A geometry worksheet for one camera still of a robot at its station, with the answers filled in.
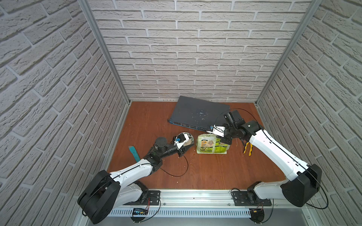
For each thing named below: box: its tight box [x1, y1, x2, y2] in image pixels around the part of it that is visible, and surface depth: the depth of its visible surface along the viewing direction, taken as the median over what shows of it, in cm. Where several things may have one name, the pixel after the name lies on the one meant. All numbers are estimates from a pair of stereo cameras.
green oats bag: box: [196, 133, 231, 154], surface depth 85 cm
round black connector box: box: [248, 208, 265, 224], surface depth 72 cm
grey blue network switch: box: [166, 95, 231, 131], surface depth 109 cm
